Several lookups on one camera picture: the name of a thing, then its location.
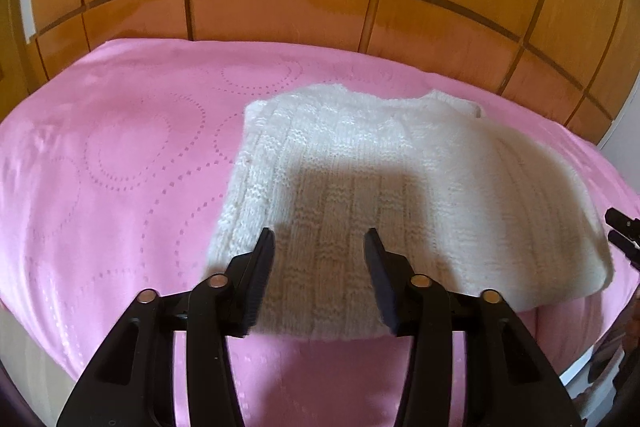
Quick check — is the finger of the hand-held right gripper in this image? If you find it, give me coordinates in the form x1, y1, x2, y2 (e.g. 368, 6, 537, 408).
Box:
608, 230, 640, 265
605, 207, 640, 232

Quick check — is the white knitted sweater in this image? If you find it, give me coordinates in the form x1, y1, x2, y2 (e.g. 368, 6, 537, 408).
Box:
206, 83, 616, 342

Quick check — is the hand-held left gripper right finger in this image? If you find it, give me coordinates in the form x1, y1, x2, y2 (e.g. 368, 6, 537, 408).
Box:
363, 227, 572, 427

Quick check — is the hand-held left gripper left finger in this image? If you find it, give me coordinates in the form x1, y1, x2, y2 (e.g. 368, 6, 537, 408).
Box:
56, 227, 275, 427

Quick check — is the white bed base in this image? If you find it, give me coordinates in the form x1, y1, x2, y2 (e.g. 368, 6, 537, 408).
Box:
559, 341, 618, 410

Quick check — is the pink bed sheet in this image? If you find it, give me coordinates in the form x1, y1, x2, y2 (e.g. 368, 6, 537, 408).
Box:
0, 38, 640, 427

